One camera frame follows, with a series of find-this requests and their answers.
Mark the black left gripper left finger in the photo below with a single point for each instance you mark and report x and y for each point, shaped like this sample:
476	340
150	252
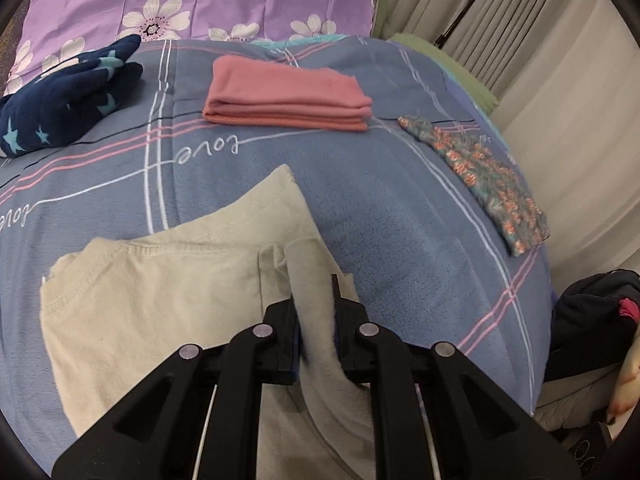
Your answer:
196	416

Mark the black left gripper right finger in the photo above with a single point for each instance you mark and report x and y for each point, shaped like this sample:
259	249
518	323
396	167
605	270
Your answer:
435	413

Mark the beige cotton garment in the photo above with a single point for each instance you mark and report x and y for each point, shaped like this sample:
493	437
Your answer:
114	311

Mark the dark clothes pile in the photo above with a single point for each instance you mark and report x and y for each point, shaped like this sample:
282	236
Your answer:
593	324

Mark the floral patterned small cloth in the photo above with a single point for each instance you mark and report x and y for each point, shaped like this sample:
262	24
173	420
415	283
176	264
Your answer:
495	184

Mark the blue plaid fleece blanket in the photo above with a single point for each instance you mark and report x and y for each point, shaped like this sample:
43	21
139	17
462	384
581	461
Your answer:
427	261

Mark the green bedding edge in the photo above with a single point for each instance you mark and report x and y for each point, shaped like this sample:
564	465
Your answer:
452	72

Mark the pink folded garment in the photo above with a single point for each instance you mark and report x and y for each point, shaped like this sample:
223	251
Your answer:
248	92

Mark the navy star-print folded garment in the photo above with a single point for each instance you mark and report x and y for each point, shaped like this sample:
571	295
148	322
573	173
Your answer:
66	102

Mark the purple floral pillow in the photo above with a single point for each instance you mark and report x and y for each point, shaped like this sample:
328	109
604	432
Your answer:
56	30

